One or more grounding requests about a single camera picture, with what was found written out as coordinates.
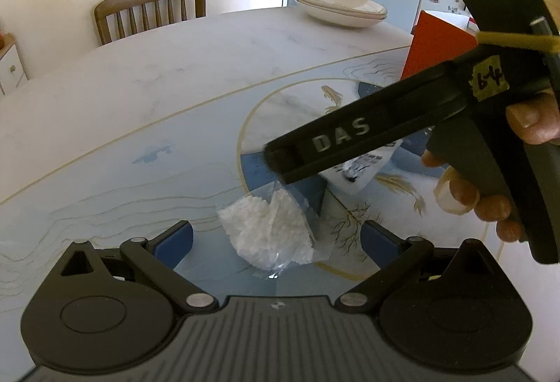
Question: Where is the white plate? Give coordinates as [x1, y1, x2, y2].
[304, 8, 388, 29]

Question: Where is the red mat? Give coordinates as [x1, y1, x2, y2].
[400, 11, 481, 82]

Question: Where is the person's right hand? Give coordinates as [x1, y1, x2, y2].
[421, 92, 560, 243]

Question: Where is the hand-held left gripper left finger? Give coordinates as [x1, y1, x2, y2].
[59, 220, 220, 315]

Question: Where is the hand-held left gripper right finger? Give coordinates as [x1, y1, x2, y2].
[336, 220, 496, 315]

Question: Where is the white food pouch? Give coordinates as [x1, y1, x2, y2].
[318, 140, 404, 195]

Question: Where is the white side cabinet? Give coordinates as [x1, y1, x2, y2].
[0, 43, 29, 96]

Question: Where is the stack of white plates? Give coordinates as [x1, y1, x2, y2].
[294, 0, 388, 17]

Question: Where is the wooden chair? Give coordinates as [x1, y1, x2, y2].
[94, 0, 207, 46]

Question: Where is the white marble desktop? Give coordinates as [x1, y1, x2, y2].
[0, 6, 560, 382]

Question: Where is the clear bag of white crystals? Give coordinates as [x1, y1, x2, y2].
[216, 185, 336, 280]

